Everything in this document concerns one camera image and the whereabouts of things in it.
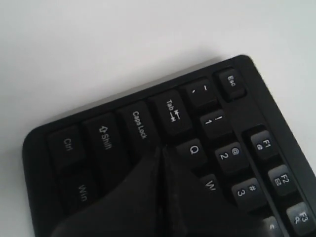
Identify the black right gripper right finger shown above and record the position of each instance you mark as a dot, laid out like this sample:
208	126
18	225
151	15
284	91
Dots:
191	210

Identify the black Acer keyboard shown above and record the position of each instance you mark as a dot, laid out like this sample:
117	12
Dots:
220	120

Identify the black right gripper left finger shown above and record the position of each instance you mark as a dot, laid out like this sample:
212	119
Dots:
132	209

